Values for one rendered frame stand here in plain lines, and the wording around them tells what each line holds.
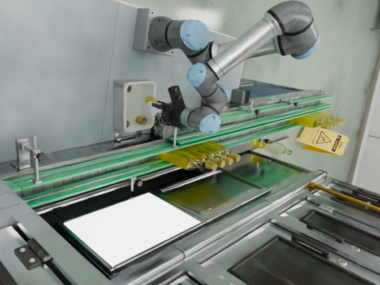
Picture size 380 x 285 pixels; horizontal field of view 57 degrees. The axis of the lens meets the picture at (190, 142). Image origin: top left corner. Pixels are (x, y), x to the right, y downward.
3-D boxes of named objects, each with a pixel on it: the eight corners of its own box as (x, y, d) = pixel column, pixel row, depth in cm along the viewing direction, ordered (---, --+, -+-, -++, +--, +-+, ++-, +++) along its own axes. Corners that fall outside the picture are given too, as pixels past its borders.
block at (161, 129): (152, 136, 170) (162, 140, 165) (153, 117, 167) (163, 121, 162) (158, 135, 172) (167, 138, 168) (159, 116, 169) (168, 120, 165)
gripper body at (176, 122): (158, 122, 145) (177, 129, 137) (159, 102, 142) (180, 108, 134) (171, 120, 150) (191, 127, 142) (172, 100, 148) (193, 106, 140)
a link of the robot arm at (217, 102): (223, 78, 128) (208, 102, 125) (236, 96, 136) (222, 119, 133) (207, 76, 133) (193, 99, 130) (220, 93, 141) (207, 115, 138)
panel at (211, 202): (57, 229, 126) (110, 279, 104) (56, 222, 125) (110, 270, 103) (216, 171, 188) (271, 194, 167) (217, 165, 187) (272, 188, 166)
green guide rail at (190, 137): (169, 139, 169) (180, 144, 164) (169, 138, 168) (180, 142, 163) (323, 104, 291) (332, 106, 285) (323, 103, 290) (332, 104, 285)
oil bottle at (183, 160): (158, 158, 167) (190, 172, 154) (159, 147, 166) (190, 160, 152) (167, 155, 171) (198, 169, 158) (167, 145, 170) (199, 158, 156)
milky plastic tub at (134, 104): (113, 128, 159) (124, 133, 153) (113, 79, 152) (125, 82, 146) (143, 123, 171) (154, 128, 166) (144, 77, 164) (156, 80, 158)
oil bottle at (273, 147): (253, 147, 229) (289, 159, 212) (253, 139, 227) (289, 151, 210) (258, 143, 233) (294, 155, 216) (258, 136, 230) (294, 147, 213)
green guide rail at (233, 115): (169, 125, 166) (181, 129, 161) (169, 123, 166) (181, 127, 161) (324, 95, 288) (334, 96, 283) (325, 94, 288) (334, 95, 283)
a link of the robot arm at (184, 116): (188, 109, 132) (202, 108, 137) (179, 107, 135) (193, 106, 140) (186, 129, 134) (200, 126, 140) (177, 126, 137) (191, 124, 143)
